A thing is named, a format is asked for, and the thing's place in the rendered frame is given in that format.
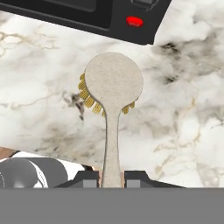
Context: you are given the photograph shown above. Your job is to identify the black appliance with red button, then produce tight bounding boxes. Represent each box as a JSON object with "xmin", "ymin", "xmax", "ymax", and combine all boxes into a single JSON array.
[{"xmin": 0, "ymin": 0, "xmax": 173, "ymax": 46}]

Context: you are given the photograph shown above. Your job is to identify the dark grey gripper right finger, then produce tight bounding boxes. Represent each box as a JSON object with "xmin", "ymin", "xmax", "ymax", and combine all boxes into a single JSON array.
[{"xmin": 124, "ymin": 170, "xmax": 186, "ymax": 189}]

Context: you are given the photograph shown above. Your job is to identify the beige dish brush yellow bristles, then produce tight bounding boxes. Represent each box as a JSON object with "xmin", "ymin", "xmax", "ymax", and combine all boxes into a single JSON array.
[{"xmin": 77, "ymin": 52, "xmax": 144, "ymax": 189}]

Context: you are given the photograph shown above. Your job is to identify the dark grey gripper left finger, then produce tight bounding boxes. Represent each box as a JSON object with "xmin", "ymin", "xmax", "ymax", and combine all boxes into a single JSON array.
[{"xmin": 54, "ymin": 170, "xmax": 100, "ymax": 189}]

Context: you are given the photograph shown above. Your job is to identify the white and grey round object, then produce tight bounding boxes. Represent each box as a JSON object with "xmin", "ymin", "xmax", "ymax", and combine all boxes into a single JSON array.
[{"xmin": 0, "ymin": 150, "xmax": 96, "ymax": 189}]

